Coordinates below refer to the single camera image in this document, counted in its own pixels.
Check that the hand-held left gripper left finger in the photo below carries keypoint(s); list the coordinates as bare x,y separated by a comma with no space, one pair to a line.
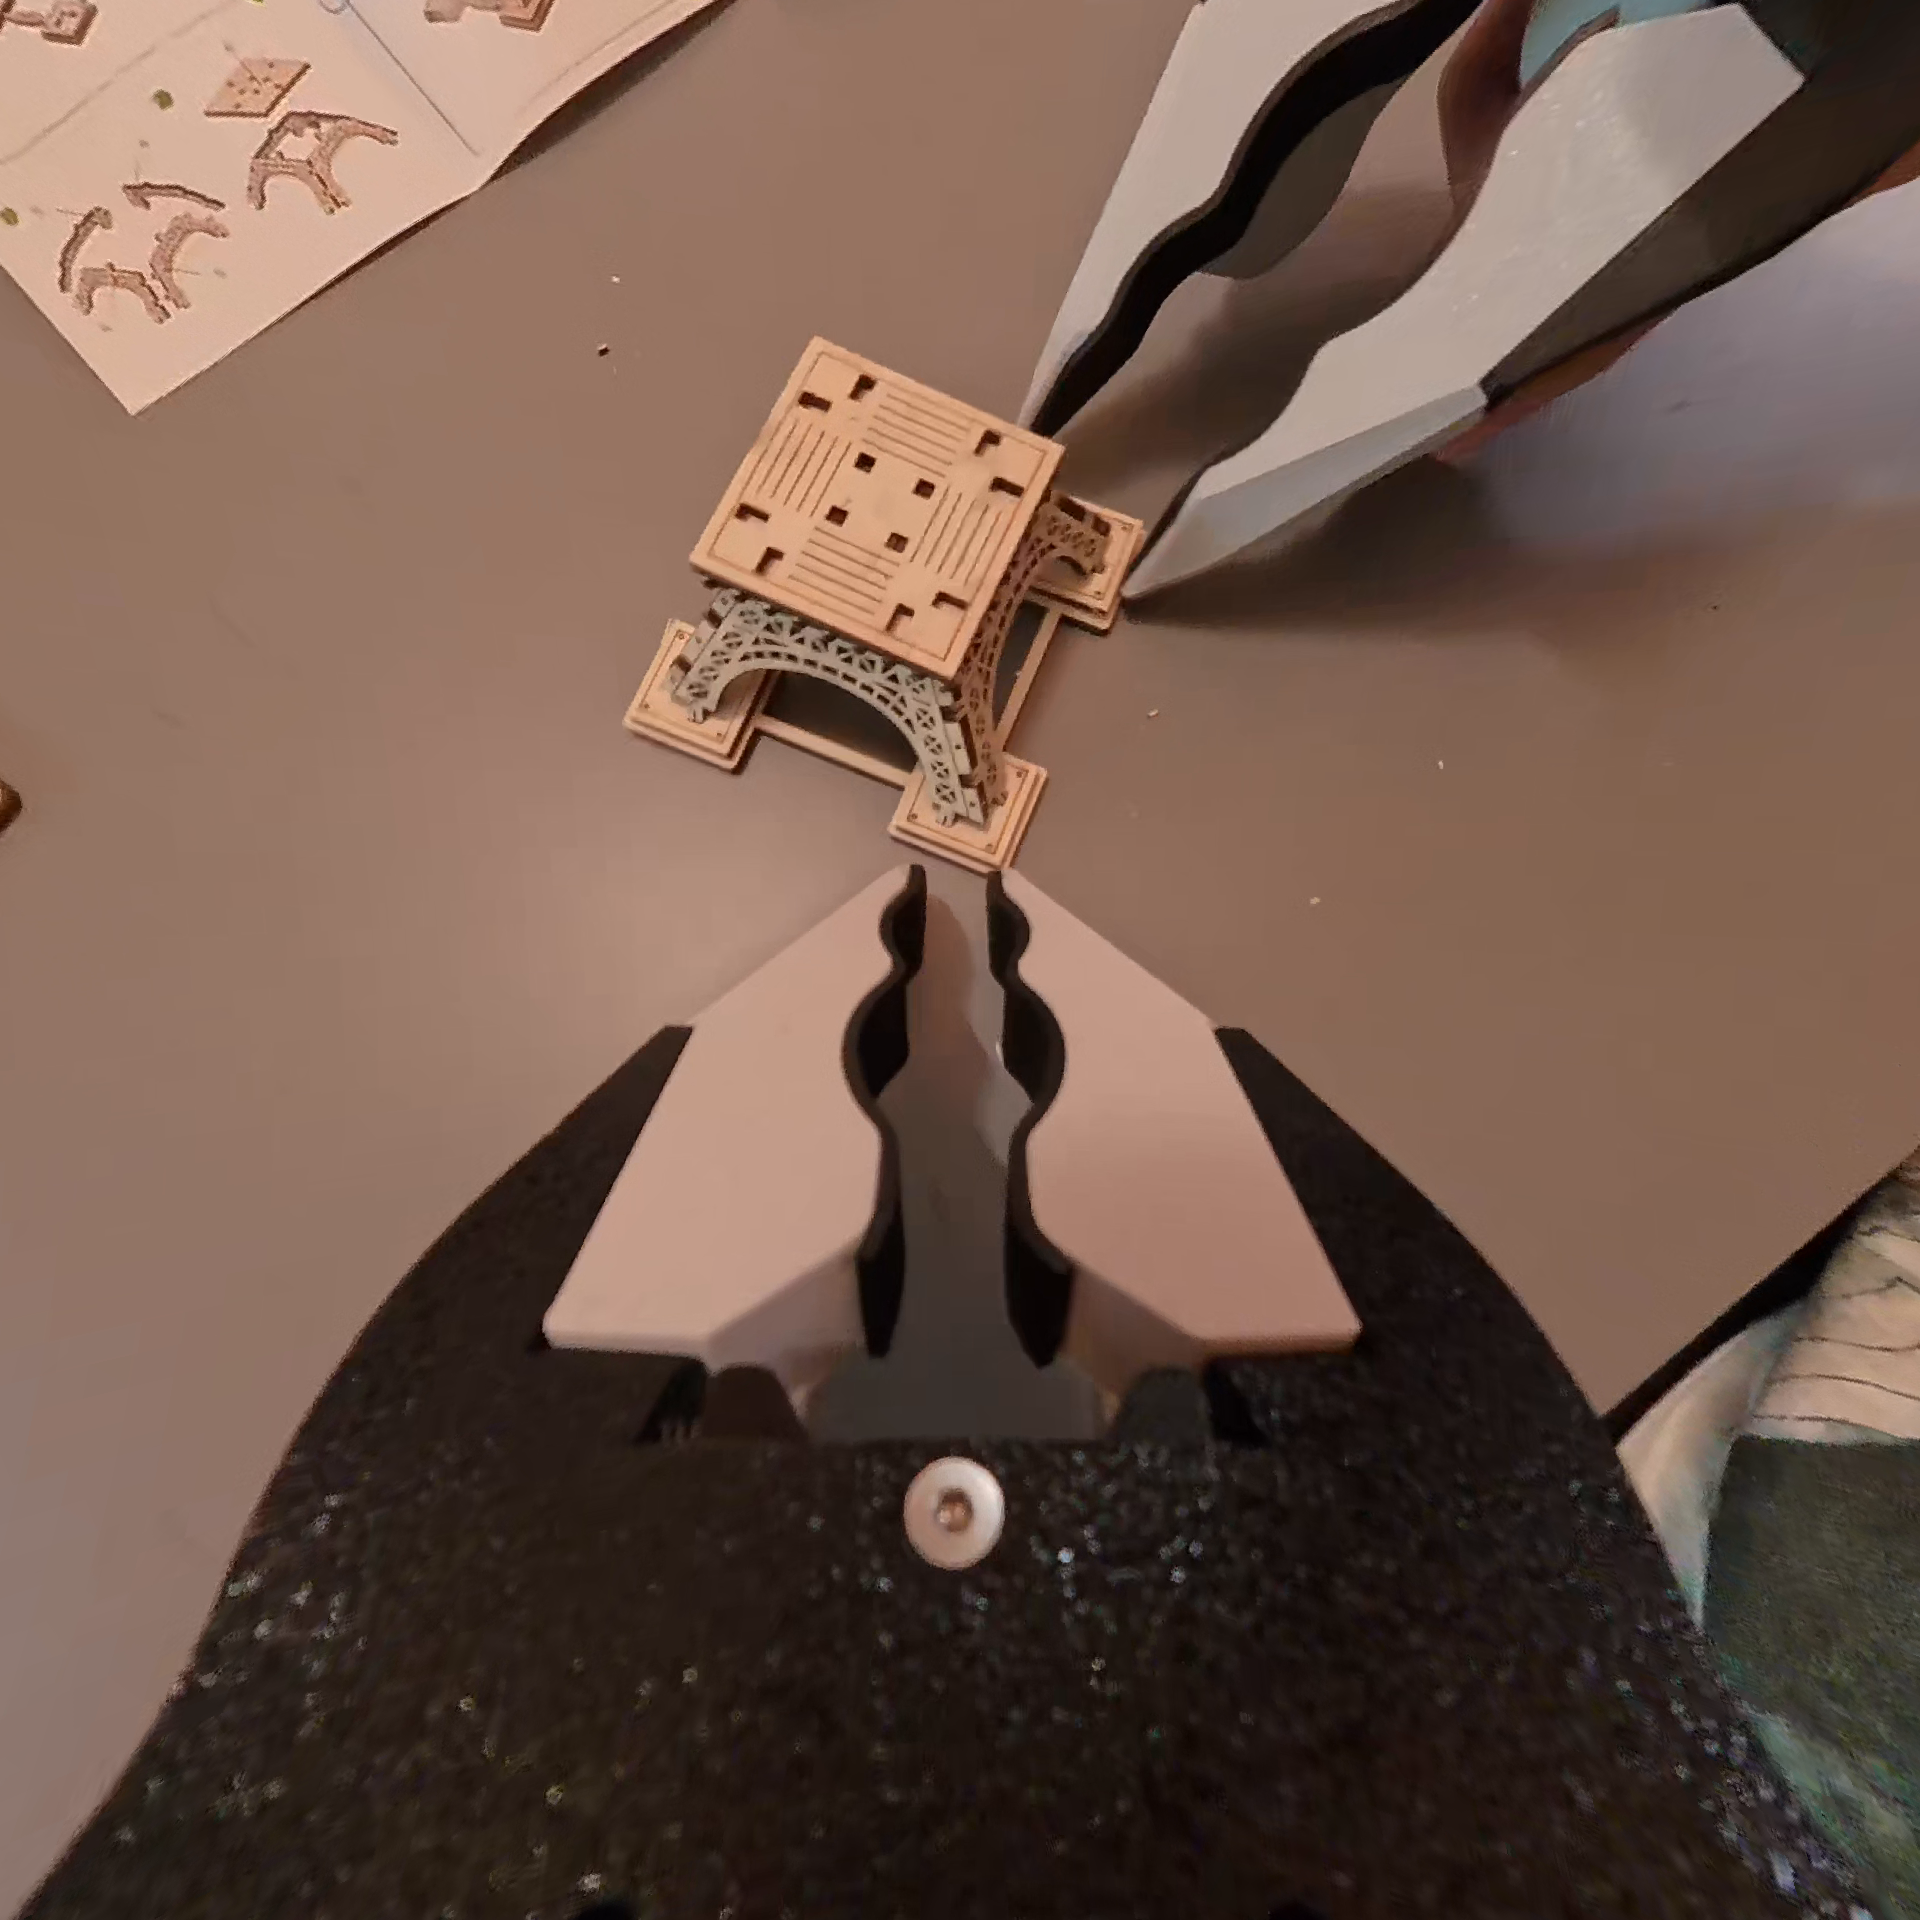
719,1170

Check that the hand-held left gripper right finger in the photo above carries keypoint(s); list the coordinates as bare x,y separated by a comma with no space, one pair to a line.
1171,1186

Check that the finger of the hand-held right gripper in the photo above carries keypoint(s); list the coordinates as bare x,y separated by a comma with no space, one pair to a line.
1171,165
1591,212

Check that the paper instruction sheet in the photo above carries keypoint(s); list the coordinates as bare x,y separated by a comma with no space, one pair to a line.
377,89

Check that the wooden tower model base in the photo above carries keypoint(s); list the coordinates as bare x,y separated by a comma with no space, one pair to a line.
870,495

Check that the white cloth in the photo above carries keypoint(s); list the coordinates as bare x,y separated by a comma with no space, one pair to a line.
1801,1426

